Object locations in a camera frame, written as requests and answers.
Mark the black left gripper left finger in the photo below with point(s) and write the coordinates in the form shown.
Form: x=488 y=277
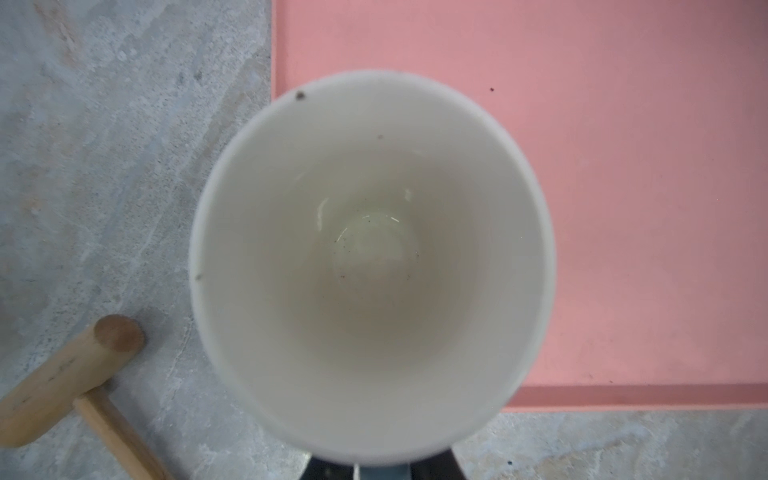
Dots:
x=319 y=469

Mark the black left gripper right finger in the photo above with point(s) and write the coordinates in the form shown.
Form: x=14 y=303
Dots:
x=442 y=466

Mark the cream mug blue handle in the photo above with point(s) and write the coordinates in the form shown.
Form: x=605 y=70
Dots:
x=372 y=267

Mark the wooden mallet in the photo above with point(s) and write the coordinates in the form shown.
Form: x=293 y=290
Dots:
x=74 y=378

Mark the pink silicone tray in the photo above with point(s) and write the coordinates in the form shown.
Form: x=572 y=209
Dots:
x=646 y=124

